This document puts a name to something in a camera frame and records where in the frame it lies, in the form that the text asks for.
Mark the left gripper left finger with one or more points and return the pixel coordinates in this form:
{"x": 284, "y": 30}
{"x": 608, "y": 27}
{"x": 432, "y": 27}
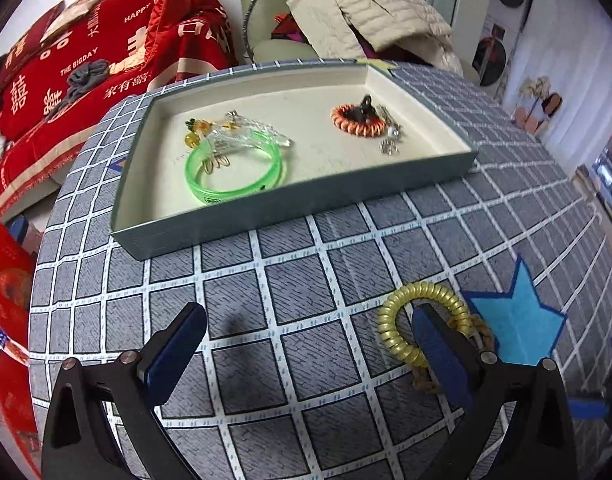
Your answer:
{"x": 167, "y": 353}

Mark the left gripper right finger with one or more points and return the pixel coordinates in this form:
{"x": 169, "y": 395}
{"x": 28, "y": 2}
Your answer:
{"x": 456, "y": 363}

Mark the green translucent bangle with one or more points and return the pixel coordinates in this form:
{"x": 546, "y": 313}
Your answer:
{"x": 256, "y": 165}

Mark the silver chain white bead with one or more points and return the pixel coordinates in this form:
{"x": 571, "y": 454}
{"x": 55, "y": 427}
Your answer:
{"x": 391, "y": 133}

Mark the grey-green jewelry tray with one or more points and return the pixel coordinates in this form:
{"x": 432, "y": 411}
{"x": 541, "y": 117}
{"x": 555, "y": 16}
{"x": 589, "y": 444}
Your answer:
{"x": 324, "y": 168}

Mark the blue felt star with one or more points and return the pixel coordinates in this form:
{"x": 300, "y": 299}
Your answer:
{"x": 526, "y": 329}

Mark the grey checkered tablecloth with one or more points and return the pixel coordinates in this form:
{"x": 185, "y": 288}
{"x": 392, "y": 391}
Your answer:
{"x": 292, "y": 379}

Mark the red gift bag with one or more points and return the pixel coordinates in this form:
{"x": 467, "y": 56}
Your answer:
{"x": 16, "y": 413}

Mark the orange felt star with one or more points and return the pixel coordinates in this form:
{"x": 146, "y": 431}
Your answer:
{"x": 118, "y": 164}

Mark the orange black scrunchie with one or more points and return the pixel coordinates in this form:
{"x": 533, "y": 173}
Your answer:
{"x": 359, "y": 120}

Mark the grey crumpled cloth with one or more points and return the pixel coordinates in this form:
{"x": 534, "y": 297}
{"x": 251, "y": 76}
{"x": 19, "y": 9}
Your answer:
{"x": 81, "y": 81}

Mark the red patterned sofa blanket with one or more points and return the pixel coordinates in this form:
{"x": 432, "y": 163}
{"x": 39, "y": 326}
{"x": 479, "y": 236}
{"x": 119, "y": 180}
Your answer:
{"x": 59, "y": 80}

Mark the yellow-green felt star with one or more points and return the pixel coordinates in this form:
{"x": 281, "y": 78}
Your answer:
{"x": 377, "y": 64}

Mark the beige puffer jacket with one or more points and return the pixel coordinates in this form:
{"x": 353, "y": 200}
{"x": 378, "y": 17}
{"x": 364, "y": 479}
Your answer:
{"x": 334, "y": 27}

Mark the yellow charm keychain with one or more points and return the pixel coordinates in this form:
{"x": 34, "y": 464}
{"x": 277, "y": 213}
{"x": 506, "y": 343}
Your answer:
{"x": 198, "y": 130}

